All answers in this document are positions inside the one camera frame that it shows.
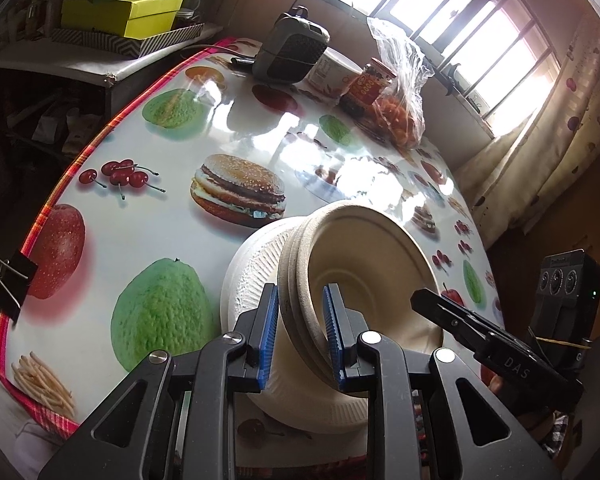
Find ribbed paper plate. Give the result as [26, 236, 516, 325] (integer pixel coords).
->
[220, 217, 367, 434]

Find person's right hand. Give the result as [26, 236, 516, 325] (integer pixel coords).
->
[488, 375, 504, 396]

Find patterned window curtain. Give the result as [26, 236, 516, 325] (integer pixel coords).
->
[456, 12, 600, 247]

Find plastic bag of oranges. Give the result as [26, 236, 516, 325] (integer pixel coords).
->
[367, 18, 434, 148]

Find black binder clip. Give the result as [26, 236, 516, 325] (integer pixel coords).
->
[0, 252, 38, 323]

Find red label glass jar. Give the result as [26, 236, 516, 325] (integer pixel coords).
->
[338, 58, 396, 119]

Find white plastic tub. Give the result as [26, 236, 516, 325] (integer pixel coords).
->
[306, 47, 362, 99]

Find grey portable heater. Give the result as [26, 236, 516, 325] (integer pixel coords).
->
[252, 6, 330, 84]

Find grey side shelf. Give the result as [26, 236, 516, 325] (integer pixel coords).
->
[0, 23, 223, 88]

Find striped flat box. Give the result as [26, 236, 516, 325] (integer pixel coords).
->
[50, 24, 204, 58]

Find lower yellow-green box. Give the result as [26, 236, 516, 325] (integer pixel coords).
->
[60, 0, 183, 39]

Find right black camera box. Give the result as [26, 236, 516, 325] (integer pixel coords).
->
[528, 248, 600, 376]

